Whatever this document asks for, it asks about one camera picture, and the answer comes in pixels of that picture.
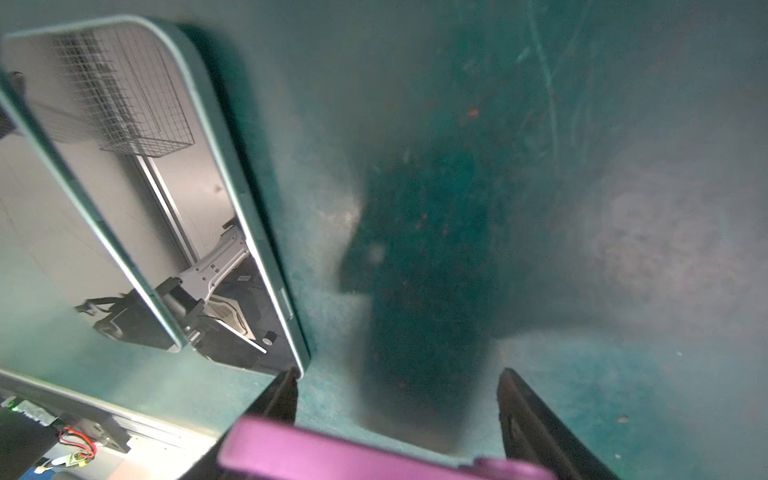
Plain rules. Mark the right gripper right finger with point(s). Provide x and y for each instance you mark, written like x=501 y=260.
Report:
x=532 y=432

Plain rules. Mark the phone black landscape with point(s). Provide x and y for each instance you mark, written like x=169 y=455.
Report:
x=59 y=282

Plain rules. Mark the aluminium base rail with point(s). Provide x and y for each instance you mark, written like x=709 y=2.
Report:
x=114 y=424

